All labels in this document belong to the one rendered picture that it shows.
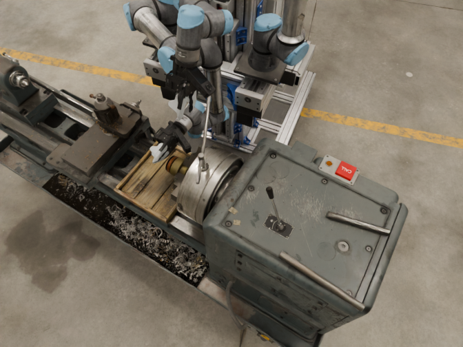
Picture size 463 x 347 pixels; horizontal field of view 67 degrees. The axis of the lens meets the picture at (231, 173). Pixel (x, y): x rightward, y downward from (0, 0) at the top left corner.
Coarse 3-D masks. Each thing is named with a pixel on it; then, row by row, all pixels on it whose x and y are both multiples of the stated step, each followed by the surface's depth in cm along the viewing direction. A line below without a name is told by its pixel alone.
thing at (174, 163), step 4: (172, 156) 145; (176, 156) 146; (168, 160) 144; (172, 160) 144; (176, 160) 143; (180, 160) 143; (168, 164) 143; (172, 164) 143; (176, 164) 142; (180, 164) 142; (168, 168) 144; (172, 168) 143; (176, 168) 142; (180, 168) 142; (184, 168) 143; (188, 168) 143; (172, 172) 143; (176, 172) 142; (180, 172) 143; (184, 172) 142
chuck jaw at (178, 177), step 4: (176, 176) 141; (180, 176) 141; (184, 176) 141; (176, 180) 140; (180, 180) 140; (176, 184) 139; (180, 184) 139; (176, 188) 137; (172, 192) 136; (176, 192) 136; (172, 196) 136; (176, 196) 135; (180, 204) 134; (180, 208) 136
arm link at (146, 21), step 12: (144, 0) 155; (132, 12) 152; (144, 12) 151; (156, 12) 157; (132, 24) 155; (144, 24) 148; (156, 24) 144; (156, 36) 141; (168, 36) 135; (168, 48) 130; (168, 60) 130; (204, 60) 136; (168, 72) 136
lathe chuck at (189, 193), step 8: (208, 152) 132; (216, 152) 133; (224, 152) 135; (208, 160) 130; (216, 160) 130; (192, 168) 128; (208, 168) 128; (192, 176) 128; (200, 176) 127; (208, 176) 127; (184, 184) 128; (192, 184) 127; (200, 184) 127; (184, 192) 129; (192, 192) 128; (200, 192) 127; (176, 200) 133; (184, 200) 130; (192, 200) 129; (184, 208) 133; (192, 208) 130; (192, 216) 134
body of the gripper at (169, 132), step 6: (168, 126) 153; (174, 126) 154; (180, 126) 152; (156, 132) 149; (162, 132) 149; (168, 132) 149; (174, 132) 152; (156, 138) 149; (162, 138) 148; (174, 138) 149; (156, 144) 154; (174, 144) 152; (168, 150) 151
